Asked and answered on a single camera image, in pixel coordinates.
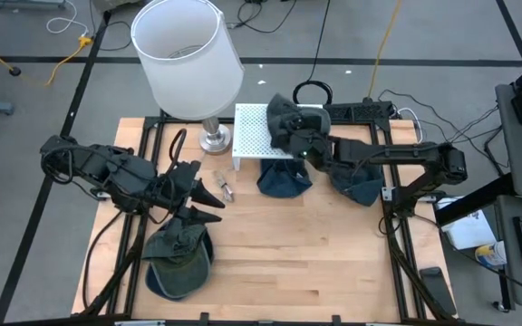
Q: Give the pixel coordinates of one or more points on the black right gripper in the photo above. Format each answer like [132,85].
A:
[306,133]

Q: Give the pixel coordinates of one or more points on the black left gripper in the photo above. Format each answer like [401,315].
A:
[181,185]

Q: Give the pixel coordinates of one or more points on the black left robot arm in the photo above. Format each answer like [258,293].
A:
[98,163]

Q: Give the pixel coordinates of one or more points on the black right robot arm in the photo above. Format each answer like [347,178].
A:
[401,151]

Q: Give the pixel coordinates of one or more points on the white perforated metal shelf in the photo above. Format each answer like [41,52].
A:
[252,131]

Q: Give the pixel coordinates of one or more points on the black power strip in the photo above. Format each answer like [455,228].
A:
[360,110]

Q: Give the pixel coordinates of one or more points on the white shade silver table lamp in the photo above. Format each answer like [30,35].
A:
[188,81]

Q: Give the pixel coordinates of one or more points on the white paper box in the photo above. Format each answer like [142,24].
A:
[469,233]

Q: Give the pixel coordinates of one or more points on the black smartphone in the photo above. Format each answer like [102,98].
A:
[437,290]

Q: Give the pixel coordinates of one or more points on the white yellow blue can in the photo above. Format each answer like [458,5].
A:
[490,254]

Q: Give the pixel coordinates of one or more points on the black aluminium table frame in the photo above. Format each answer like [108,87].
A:
[152,121]

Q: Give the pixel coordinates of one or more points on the small black frame clip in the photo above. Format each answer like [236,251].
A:
[335,319]
[204,316]

